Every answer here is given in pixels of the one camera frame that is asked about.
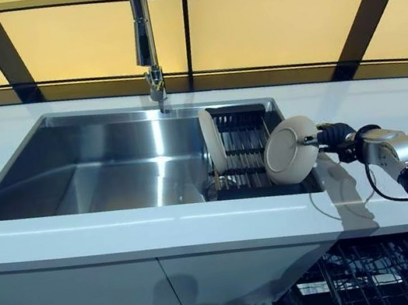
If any stainless steel sink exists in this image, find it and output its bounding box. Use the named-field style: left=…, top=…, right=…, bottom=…
left=0, top=66, right=329, bottom=251

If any robot right hand black palm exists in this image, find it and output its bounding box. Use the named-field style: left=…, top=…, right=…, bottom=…
left=300, top=117, right=364, bottom=170

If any black sink drying rack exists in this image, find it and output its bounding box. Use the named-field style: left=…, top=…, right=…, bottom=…
left=195, top=89, right=325, bottom=211

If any chrome kitchen faucet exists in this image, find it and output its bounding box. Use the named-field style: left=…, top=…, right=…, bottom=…
left=124, top=0, right=173, bottom=117

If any round steel sink drain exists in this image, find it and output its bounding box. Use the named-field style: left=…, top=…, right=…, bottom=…
left=200, top=173, right=239, bottom=204

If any beige round plate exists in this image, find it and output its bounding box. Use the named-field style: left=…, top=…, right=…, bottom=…
left=196, top=106, right=232, bottom=179
left=256, top=111, right=329, bottom=190

